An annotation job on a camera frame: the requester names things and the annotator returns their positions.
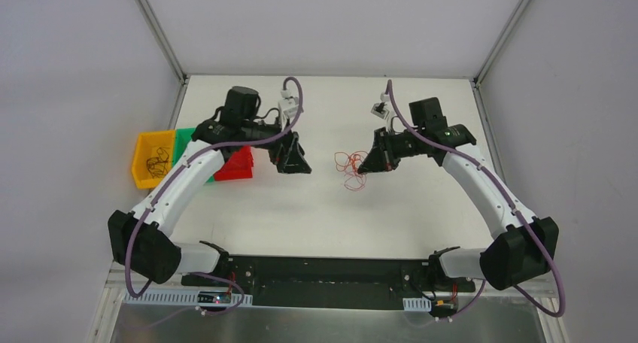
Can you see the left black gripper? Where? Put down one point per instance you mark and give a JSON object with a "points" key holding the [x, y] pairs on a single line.
{"points": [[283, 148]]}

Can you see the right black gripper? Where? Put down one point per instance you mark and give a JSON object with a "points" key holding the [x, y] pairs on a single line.
{"points": [[387, 150]]}

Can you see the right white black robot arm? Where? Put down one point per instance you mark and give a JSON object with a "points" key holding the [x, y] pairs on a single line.
{"points": [[523, 245]]}

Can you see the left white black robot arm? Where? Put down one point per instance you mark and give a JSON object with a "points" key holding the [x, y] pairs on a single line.
{"points": [[141, 237]]}

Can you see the red plastic bin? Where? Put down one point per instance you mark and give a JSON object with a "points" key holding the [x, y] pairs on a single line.
{"points": [[238, 167]]}

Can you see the green plastic bin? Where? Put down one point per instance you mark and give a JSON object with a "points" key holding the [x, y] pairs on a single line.
{"points": [[182, 138]]}

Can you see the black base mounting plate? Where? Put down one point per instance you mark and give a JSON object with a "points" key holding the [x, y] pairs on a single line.
{"points": [[305, 282]]}

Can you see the yellow plastic bin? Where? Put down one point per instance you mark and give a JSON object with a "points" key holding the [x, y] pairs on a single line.
{"points": [[152, 158]]}

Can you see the left controller circuit board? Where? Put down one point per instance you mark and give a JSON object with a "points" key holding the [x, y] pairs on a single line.
{"points": [[214, 298]]}

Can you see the controller circuit board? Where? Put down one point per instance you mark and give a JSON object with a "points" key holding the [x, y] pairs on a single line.
{"points": [[442, 309], [214, 298]]}

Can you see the right controller circuit board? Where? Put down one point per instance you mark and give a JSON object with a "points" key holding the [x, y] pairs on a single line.
{"points": [[442, 309]]}

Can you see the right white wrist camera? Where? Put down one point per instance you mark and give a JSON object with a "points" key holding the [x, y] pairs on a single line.
{"points": [[381, 110]]}

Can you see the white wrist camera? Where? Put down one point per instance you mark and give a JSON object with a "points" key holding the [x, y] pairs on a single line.
{"points": [[289, 107], [381, 110]]}

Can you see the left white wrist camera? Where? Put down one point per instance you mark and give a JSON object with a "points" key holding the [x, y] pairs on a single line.
{"points": [[289, 107]]}

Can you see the right white slotted cable duct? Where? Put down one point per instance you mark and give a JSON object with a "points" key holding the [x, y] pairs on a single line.
{"points": [[420, 304]]}

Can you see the white slotted cable duct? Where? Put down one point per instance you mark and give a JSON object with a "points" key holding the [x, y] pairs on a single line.
{"points": [[182, 298], [420, 304]]}

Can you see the left white slotted cable duct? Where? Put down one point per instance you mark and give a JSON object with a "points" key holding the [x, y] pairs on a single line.
{"points": [[182, 298]]}

